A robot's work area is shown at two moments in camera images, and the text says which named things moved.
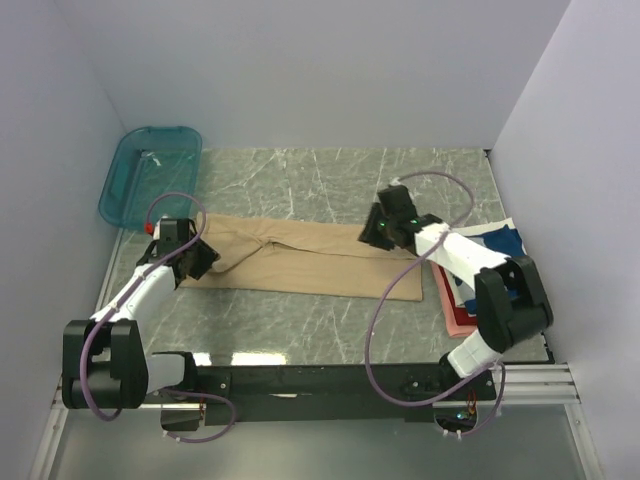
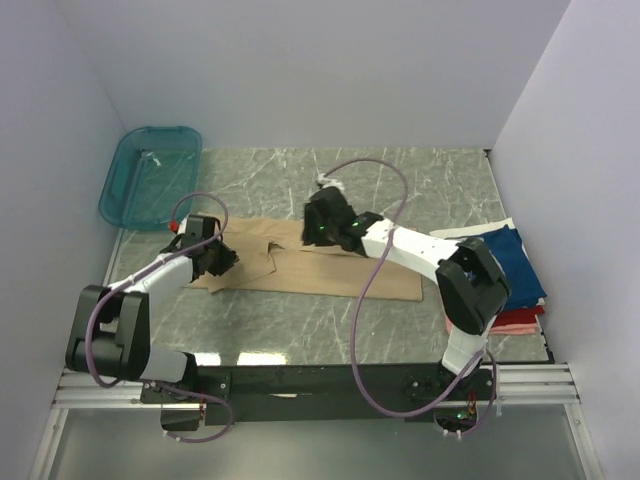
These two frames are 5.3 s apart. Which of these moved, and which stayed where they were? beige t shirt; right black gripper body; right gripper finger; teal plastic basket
Moved: right gripper finger; right black gripper body
Stayed: beige t shirt; teal plastic basket
